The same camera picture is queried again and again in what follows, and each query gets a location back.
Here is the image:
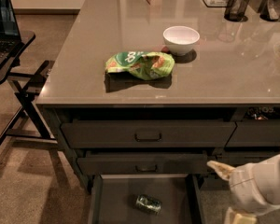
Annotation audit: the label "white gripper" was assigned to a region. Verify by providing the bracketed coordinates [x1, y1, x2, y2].
[206, 154, 280, 224]

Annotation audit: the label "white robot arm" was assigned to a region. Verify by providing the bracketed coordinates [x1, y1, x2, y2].
[207, 154, 280, 224]

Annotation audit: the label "middle right drawer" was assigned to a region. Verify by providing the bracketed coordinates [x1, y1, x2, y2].
[210, 151, 279, 169]

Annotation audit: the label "middle left drawer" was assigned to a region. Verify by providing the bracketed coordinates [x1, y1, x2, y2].
[77, 151, 209, 175]

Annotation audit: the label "top right drawer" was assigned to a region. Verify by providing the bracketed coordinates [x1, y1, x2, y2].
[226, 119, 280, 147]

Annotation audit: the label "snack bags in drawer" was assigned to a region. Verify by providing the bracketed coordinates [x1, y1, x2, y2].
[245, 106, 280, 120]

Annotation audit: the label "grey counter cabinet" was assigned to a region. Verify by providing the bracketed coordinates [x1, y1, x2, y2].
[37, 0, 280, 184]

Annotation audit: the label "open bottom left drawer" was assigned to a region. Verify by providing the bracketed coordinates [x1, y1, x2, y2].
[88, 175, 206, 224]

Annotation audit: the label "top left drawer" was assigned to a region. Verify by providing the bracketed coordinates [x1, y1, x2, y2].
[61, 120, 235, 148]

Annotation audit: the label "green chip bag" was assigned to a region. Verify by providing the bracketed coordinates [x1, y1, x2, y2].
[105, 51, 175, 81]

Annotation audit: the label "white bowl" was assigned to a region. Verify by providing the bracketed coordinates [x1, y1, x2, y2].
[163, 26, 200, 56]

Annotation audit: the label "black mesh cup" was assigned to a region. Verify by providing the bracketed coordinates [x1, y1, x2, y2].
[224, 0, 250, 21]
[259, 0, 280, 21]

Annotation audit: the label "black laptop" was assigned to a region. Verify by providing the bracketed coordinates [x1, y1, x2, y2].
[0, 0, 22, 60]

